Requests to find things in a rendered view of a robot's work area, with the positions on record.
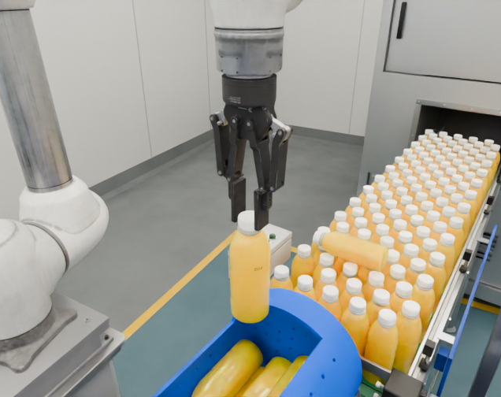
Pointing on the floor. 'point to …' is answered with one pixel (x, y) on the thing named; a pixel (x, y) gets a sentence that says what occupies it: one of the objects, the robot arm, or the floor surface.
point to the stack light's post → (495, 346)
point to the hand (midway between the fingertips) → (250, 205)
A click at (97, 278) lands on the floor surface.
